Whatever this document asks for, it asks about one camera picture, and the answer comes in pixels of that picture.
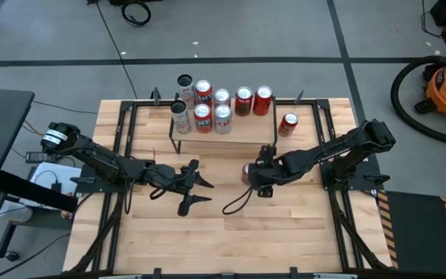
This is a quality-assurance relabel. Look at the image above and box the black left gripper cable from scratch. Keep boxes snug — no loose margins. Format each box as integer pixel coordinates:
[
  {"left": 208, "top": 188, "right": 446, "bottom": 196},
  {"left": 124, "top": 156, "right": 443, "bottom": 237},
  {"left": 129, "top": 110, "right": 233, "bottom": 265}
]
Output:
[{"left": 123, "top": 178, "right": 173, "bottom": 215}]

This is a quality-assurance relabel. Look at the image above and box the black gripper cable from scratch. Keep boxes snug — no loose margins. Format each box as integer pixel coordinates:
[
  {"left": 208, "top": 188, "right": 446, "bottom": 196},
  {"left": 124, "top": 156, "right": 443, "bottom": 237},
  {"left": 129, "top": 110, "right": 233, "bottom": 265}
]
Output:
[
  {"left": 123, "top": 178, "right": 173, "bottom": 215},
  {"left": 221, "top": 184, "right": 254, "bottom": 216}
]

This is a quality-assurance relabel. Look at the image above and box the red Coke Zero can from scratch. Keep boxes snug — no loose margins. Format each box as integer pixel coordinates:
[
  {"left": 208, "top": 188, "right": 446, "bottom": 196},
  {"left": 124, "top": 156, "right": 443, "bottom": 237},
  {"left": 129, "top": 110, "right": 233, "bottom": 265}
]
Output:
[
  {"left": 252, "top": 84, "right": 274, "bottom": 117},
  {"left": 277, "top": 112, "right": 300, "bottom": 139}
]

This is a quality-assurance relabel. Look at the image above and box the tall slim white can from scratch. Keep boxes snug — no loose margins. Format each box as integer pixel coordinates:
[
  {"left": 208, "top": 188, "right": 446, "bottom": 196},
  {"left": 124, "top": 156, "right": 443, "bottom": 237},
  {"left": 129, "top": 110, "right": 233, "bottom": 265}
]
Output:
[
  {"left": 176, "top": 73, "right": 196, "bottom": 111},
  {"left": 170, "top": 99, "right": 192, "bottom": 136}
]

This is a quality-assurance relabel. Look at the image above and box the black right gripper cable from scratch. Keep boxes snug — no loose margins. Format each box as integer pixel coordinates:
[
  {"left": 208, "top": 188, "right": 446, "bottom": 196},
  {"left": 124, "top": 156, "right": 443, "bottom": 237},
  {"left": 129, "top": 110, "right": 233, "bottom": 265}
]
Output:
[{"left": 221, "top": 184, "right": 254, "bottom": 216}]

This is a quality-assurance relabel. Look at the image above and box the silver Diet Coke can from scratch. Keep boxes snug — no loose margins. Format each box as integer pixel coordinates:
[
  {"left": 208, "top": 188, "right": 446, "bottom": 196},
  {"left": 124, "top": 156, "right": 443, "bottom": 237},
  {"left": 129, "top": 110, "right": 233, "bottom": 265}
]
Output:
[
  {"left": 213, "top": 103, "right": 233, "bottom": 136},
  {"left": 213, "top": 88, "right": 232, "bottom": 108}
]

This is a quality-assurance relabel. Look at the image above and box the red Coca-Cola can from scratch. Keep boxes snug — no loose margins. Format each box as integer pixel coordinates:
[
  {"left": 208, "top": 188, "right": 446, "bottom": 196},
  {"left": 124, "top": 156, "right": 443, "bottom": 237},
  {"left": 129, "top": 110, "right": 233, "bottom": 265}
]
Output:
[
  {"left": 240, "top": 162, "right": 254, "bottom": 185},
  {"left": 234, "top": 85, "right": 254, "bottom": 117}
]

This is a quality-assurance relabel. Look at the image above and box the white power box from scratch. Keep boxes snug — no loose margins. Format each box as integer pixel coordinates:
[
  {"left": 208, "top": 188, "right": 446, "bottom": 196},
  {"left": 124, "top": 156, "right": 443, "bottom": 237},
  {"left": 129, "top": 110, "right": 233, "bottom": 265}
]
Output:
[{"left": 19, "top": 161, "right": 80, "bottom": 212}]

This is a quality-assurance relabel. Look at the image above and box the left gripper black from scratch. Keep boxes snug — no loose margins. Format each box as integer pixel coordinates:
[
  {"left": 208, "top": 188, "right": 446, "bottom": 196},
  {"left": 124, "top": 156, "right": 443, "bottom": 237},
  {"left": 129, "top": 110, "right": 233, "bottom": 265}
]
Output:
[{"left": 145, "top": 158, "right": 215, "bottom": 218}]

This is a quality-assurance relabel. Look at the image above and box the orange Fanta can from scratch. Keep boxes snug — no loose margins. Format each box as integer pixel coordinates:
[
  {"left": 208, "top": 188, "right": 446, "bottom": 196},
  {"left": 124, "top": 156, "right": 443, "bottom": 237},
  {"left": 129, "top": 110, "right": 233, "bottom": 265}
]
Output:
[
  {"left": 194, "top": 79, "right": 214, "bottom": 106},
  {"left": 193, "top": 102, "right": 213, "bottom": 135}
]

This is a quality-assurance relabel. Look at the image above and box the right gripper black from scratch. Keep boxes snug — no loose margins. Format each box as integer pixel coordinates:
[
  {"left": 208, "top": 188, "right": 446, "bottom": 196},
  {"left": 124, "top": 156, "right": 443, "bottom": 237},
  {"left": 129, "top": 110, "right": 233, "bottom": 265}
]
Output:
[{"left": 249, "top": 144, "right": 298, "bottom": 199}]

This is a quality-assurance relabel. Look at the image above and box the black desk crossbar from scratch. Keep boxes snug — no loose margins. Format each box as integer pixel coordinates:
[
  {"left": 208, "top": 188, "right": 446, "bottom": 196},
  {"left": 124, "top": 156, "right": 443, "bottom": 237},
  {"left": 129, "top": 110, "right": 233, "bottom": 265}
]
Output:
[{"left": 0, "top": 169, "right": 80, "bottom": 213}]

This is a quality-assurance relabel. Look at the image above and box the black metal table frame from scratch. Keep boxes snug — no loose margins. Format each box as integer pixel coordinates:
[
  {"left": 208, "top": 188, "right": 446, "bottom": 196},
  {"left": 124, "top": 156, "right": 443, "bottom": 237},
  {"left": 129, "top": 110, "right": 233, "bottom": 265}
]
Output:
[{"left": 63, "top": 87, "right": 394, "bottom": 279}]

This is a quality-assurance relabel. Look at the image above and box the wooden shelf with black legs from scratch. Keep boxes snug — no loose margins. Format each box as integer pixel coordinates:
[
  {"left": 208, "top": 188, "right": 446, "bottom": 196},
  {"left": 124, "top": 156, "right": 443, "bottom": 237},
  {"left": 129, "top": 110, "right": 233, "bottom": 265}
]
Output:
[{"left": 167, "top": 92, "right": 280, "bottom": 155}]

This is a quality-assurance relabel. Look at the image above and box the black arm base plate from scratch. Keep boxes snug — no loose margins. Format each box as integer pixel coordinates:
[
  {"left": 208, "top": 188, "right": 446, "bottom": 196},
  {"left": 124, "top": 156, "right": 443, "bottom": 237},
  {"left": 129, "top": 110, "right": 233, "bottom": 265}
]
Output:
[
  {"left": 319, "top": 154, "right": 391, "bottom": 193},
  {"left": 70, "top": 162, "right": 132, "bottom": 195}
]

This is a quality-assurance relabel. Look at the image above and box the long black floor cable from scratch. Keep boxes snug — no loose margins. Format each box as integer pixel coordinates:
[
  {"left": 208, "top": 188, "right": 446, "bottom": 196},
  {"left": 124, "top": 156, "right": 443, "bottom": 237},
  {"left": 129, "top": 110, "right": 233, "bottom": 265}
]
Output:
[{"left": 87, "top": 0, "right": 139, "bottom": 100}]

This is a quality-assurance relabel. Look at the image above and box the coiled black cable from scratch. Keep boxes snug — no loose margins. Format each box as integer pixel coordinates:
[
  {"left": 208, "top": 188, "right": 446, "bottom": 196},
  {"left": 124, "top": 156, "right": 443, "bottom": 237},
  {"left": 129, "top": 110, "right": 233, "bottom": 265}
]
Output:
[{"left": 120, "top": 0, "right": 153, "bottom": 28}]

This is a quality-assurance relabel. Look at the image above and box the black yellow-striped floor mat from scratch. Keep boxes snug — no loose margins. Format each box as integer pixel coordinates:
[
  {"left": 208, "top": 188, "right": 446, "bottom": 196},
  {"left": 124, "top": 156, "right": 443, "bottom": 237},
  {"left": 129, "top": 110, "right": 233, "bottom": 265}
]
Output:
[{"left": 376, "top": 188, "right": 446, "bottom": 277}]

